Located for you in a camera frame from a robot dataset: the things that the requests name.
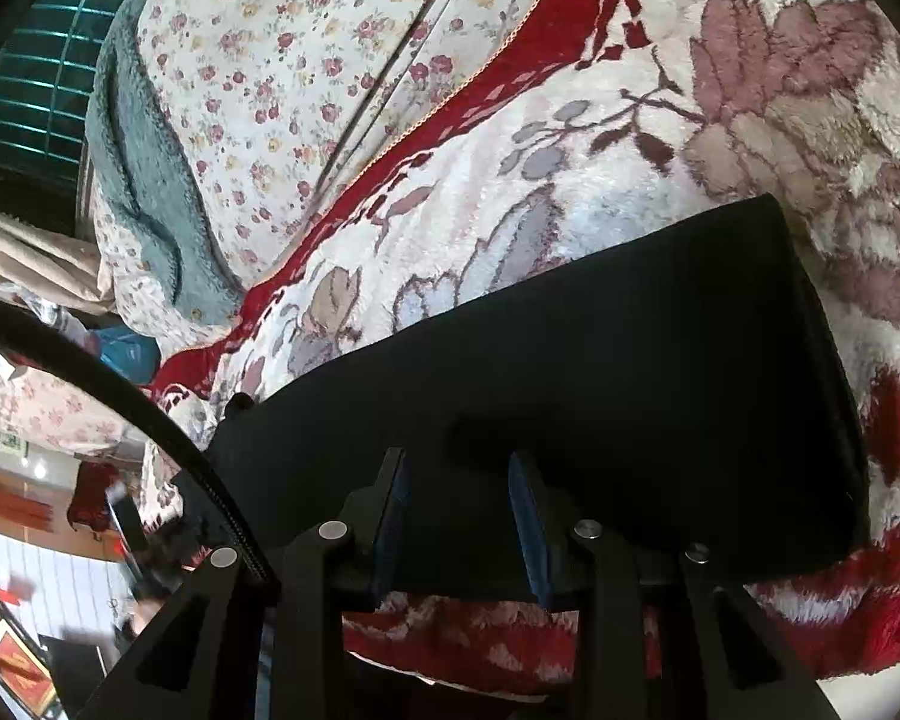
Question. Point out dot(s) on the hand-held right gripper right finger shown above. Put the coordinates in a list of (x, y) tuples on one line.
[(529, 532)]

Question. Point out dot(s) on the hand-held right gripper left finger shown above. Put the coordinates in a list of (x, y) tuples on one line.
[(394, 510)]

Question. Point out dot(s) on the black pants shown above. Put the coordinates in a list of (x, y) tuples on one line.
[(607, 360)]

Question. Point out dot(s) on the dark red cloth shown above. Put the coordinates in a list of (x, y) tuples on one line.
[(90, 499)]

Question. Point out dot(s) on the blue plastic bag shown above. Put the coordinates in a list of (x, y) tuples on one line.
[(127, 354)]

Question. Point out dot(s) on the pink floral sheet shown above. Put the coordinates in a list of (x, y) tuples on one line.
[(37, 405)]

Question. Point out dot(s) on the red floral plush blanket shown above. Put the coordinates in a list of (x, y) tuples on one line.
[(570, 127)]

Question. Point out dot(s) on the teal fleece jacket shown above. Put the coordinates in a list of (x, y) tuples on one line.
[(142, 187)]

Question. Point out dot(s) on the white floral quilt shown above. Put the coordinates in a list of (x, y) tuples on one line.
[(285, 90)]

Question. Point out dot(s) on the beige curtain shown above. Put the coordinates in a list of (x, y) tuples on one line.
[(22, 255)]

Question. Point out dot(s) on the teal plastic basket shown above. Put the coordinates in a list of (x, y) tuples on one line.
[(37, 90)]

